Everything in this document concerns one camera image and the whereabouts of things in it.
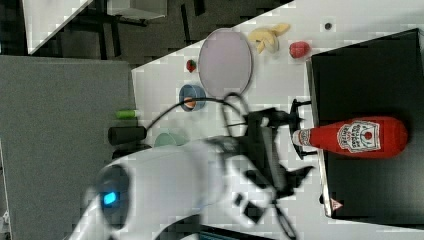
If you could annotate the small red strawberry toy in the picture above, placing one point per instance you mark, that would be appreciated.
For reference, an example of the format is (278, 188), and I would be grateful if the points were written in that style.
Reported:
(191, 65)

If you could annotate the white side table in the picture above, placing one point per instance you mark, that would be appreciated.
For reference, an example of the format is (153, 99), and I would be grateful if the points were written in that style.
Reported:
(44, 18)

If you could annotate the orange ball in bowl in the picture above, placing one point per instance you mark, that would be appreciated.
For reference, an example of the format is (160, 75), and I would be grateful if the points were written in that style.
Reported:
(189, 102)

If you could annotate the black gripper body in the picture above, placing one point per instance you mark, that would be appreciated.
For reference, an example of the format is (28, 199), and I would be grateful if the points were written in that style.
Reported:
(262, 140)

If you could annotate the green marker pen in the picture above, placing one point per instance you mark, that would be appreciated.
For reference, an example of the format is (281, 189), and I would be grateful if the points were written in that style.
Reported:
(127, 114)

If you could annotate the red plush ketchup bottle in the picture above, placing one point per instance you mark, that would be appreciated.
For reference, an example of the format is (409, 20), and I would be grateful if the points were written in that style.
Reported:
(375, 137)

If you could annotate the yellow plush banana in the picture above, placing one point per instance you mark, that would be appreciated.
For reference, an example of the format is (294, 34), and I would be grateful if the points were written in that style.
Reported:
(267, 38)

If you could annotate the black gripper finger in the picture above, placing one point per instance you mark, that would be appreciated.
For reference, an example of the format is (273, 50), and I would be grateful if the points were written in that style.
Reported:
(294, 178)
(277, 118)

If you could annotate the blue bowl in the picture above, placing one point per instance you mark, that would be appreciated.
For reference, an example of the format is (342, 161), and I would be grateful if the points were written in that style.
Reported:
(193, 91)

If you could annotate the teal crate under table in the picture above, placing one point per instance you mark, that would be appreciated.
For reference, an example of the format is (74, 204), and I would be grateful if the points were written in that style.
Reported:
(204, 235)

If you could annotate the large grey oval plate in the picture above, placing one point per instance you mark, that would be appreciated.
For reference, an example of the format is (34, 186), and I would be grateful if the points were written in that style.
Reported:
(225, 63)

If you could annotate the green oval bowl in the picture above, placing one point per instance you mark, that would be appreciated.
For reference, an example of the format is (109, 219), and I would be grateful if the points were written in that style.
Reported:
(166, 139)

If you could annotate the red plush fruit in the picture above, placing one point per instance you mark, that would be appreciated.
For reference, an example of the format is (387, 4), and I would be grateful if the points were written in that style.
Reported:
(299, 49)

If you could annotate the black oven door handle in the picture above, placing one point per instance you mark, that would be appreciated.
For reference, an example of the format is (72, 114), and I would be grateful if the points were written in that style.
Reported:
(294, 125)

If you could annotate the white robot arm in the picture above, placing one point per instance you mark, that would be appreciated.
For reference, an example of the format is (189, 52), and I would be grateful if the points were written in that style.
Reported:
(161, 193)

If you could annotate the black cylinder cup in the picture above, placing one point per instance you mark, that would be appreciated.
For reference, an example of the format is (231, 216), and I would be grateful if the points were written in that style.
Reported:
(127, 151)

